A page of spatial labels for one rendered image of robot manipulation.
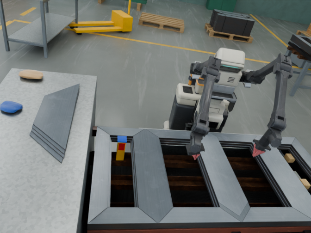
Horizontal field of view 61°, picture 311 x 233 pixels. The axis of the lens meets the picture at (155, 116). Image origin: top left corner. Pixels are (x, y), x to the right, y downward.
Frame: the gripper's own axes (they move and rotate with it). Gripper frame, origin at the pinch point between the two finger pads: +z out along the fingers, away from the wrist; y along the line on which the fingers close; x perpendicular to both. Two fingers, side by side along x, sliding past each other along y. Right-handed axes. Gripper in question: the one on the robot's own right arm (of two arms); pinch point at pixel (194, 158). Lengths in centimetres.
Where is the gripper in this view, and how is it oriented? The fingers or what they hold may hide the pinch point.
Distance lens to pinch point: 162.4
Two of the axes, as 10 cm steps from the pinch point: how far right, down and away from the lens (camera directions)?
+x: -1.0, -5.9, 8.0
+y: 9.9, -1.1, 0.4
